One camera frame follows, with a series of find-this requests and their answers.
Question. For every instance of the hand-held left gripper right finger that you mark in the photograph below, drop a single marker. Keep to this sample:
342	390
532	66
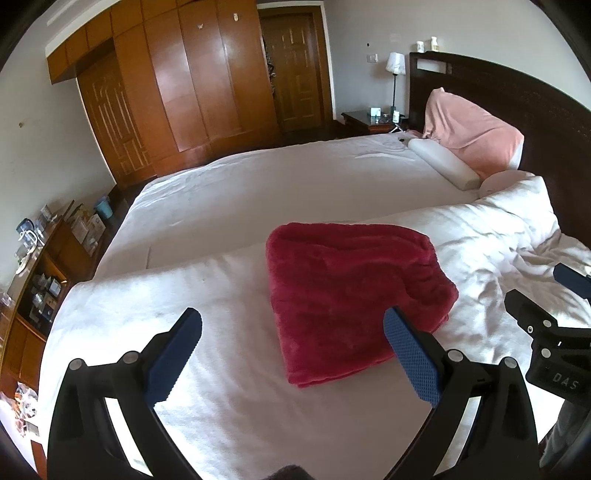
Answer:
413	360

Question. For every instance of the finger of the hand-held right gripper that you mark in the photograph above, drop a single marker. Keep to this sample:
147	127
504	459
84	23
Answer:
531	314
572	280

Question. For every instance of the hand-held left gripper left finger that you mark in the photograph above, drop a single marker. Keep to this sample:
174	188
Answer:
173	360

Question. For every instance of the red fleece blanket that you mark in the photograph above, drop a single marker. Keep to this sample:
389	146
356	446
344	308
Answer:
351	295

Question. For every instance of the person's grey clothing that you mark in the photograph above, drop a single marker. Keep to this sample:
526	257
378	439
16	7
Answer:
561	434

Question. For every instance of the white duvet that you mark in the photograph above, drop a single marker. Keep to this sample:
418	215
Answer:
231	286

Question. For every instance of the pale pink round pillow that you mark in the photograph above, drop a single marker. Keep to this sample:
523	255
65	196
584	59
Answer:
503	180

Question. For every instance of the wooden side cabinet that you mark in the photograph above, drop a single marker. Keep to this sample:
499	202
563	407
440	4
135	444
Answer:
69	249

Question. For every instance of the white cardboard box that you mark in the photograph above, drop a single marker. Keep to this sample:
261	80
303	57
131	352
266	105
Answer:
94	227

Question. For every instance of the dark wooden headboard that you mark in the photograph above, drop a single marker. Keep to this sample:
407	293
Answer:
554	120

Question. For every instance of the blue waste bin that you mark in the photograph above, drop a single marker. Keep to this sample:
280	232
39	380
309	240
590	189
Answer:
102	208

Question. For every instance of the white neck pillow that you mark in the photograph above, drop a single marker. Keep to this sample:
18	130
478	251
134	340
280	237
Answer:
443	161

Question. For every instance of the glass kettle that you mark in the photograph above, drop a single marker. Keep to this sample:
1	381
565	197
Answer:
27	233

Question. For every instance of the white bed sheet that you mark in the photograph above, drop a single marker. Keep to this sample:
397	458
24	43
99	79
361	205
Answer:
277	184

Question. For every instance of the dark wooden nightstand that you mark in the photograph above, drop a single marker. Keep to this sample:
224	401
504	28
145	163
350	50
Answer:
358	122

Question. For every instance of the small white box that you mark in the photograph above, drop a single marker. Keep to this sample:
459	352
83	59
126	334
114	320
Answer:
375	112

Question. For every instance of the wooden wardrobe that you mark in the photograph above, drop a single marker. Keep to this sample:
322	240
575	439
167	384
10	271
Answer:
184	83

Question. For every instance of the white table lamp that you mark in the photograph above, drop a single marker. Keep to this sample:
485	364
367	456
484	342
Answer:
395	62

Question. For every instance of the wooden door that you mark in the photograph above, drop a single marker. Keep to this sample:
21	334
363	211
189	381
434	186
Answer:
295	69

